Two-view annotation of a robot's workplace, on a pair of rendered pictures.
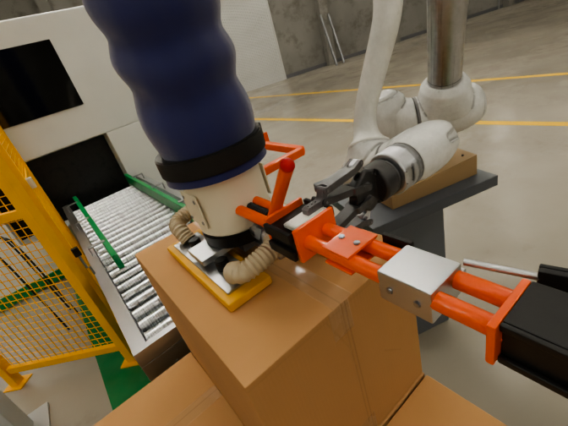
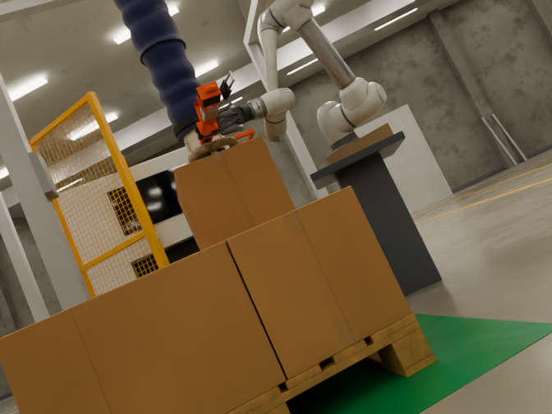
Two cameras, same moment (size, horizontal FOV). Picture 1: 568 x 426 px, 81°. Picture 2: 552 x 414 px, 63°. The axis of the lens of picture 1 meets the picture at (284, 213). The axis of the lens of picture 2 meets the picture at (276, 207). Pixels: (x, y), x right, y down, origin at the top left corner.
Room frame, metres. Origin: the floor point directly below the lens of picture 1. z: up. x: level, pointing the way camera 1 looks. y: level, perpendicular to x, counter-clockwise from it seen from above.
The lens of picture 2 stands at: (-1.31, -0.69, 0.44)
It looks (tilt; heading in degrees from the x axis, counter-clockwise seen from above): 6 degrees up; 17
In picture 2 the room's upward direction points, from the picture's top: 25 degrees counter-clockwise
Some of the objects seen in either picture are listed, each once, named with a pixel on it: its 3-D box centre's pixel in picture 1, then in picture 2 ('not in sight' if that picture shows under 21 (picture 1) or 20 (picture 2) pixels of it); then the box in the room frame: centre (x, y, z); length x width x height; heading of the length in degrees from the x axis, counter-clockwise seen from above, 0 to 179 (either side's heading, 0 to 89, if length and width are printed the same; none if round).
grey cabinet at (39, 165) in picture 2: not in sight; (44, 175); (1.17, 1.47, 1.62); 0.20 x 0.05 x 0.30; 31
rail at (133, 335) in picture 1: (94, 258); not in sight; (1.84, 1.18, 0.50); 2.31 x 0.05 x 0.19; 31
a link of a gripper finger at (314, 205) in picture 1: (314, 199); not in sight; (0.48, -0.05, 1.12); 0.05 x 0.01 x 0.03; 121
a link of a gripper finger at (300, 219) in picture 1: (305, 217); not in sight; (0.47, -0.03, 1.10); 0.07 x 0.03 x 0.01; 121
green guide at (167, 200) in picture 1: (158, 190); not in sight; (2.45, 0.86, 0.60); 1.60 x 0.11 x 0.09; 31
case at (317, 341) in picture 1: (270, 310); (232, 209); (0.68, 0.11, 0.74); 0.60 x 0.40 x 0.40; 31
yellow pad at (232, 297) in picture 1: (210, 257); not in sight; (0.65, 0.19, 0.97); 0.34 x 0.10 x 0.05; 30
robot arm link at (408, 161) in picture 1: (393, 170); (255, 109); (0.59, -0.23, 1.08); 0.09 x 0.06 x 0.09; 31
